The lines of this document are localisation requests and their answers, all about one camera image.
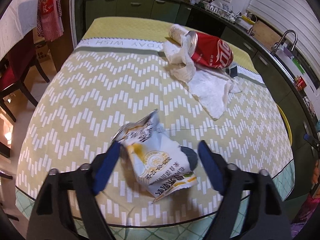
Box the red checkered apron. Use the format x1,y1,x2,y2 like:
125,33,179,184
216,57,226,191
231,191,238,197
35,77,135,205
37,0,64,42

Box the patterned tablecloth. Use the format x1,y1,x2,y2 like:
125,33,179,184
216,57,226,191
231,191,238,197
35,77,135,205
16,17,295,239

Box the white dish rack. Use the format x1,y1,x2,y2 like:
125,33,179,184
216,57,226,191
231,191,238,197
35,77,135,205
203,2,236,23

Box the yellow rimmed trash bin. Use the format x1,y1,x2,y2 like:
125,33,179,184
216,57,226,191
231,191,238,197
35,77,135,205
277,105,293,146

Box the white snack bag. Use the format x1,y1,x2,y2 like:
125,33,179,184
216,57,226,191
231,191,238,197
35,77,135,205
113,110,198,202

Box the dark wooden chair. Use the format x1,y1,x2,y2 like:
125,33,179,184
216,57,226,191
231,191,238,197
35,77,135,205
0,31,50,122

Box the white pill bottle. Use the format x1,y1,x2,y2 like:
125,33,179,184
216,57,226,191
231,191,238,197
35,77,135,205
169,24,191,45

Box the red cup on counter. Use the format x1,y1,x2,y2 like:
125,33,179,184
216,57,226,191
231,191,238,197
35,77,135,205
295,76,307,91

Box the steel kitchen faucet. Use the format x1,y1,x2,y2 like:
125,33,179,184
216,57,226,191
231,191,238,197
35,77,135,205
271,29,298,55

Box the wooden cutting board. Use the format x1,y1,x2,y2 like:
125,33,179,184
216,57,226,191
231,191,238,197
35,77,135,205
251,20,281,51

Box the red cola can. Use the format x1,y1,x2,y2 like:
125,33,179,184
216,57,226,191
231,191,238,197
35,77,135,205
187,31,234,69

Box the crumpled white paper towel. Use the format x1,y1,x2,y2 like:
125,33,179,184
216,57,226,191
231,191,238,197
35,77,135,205
163,36,241,119

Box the white window blind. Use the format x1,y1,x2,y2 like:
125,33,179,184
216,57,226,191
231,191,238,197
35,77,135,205
247,0,319,77

